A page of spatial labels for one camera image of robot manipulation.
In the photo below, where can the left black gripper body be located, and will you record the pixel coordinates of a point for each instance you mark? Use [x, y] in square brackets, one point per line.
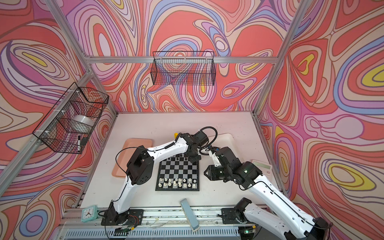
[195, 157]

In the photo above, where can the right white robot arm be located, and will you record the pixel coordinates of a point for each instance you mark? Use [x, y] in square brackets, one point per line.
[284, 219]

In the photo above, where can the green alarm clock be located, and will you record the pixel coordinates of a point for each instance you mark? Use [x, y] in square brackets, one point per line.
[89, 214]

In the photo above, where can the black marker pen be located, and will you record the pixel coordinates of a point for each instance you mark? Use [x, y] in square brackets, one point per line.
[79, 144]

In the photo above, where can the pink calculator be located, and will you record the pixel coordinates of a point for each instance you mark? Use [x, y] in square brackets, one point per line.
[265, 168]

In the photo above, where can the left black wire basket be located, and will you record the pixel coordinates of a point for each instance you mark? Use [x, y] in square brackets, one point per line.
[55, 131]

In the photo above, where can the pink plastic tray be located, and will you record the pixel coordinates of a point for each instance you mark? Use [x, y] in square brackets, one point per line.
[119, 170]

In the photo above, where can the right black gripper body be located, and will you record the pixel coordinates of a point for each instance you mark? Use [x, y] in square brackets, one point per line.
[220, 172]

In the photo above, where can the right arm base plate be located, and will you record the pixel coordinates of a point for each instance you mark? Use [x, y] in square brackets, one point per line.
[233, 216]

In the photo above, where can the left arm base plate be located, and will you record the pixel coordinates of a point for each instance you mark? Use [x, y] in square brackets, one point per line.
[131, 218]

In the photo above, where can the back black wire basket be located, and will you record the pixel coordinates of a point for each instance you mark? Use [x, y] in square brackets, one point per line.
[183, 68]

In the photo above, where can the white plastic tray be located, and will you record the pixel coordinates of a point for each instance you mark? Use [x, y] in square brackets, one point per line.
[227, 140]

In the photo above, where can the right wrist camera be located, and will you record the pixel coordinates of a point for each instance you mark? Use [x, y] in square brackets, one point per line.
[212, 153]

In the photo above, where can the grey stapler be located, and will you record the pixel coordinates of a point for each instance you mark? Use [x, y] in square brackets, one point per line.
[190, 216]

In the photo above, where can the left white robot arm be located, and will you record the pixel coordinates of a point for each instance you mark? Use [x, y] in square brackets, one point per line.
[140, 166]

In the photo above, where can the black and silver chessboard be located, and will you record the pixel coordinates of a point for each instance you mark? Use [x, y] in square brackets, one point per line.
[177, 173]

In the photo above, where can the black wire basket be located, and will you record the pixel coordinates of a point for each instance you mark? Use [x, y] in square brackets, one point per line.
[55, 131]
[183, 68]

